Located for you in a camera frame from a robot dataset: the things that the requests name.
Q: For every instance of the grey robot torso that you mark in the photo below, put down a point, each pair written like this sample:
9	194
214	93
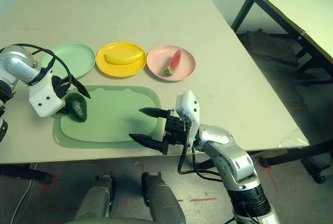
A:
109	221

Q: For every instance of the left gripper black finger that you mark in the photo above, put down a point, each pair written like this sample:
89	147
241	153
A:
80	88
63	110

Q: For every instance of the red toy watermelon slice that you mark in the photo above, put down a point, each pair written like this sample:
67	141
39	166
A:
174	61

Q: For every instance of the mint green round plate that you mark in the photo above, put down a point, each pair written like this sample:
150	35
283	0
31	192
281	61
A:
78	57

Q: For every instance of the yellow round plate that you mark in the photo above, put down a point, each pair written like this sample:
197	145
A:
122	69

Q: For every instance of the grey robot leg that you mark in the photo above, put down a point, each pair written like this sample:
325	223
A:
161	198
97	195

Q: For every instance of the clear plastic bag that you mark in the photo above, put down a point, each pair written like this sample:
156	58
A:
294	141

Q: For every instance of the grey robot left leg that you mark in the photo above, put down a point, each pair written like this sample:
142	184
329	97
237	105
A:
97	195

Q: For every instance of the pink round plate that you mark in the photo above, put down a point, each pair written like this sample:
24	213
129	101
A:
161	60

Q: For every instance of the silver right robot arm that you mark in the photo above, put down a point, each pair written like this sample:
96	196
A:
234	161

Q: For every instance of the green silicone cutting board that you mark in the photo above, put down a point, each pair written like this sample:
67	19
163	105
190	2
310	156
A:
109	120

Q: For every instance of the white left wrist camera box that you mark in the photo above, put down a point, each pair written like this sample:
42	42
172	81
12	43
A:
43	96

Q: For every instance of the yellow toy banana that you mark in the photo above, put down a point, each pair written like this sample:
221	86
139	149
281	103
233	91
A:
125	58

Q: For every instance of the side table with black legs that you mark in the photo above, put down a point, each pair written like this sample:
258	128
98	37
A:
286	3

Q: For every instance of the dark green toy avocado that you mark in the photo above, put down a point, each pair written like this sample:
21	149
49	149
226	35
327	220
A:
76	107

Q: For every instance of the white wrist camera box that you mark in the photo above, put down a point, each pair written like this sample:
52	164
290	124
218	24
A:
43	96
190	107

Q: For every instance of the grey robot right leg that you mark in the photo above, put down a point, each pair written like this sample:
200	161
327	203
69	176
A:
161	198

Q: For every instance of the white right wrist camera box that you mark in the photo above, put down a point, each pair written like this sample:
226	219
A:
190	107

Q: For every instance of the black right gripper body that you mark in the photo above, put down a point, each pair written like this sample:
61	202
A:
174	128

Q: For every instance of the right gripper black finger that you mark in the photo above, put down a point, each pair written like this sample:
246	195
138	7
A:
154	111
148	142

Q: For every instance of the long black table foot bar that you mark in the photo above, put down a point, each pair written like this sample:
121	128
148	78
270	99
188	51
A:
286	155

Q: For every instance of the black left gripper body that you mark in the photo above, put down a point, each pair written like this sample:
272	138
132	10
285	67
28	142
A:
60	86

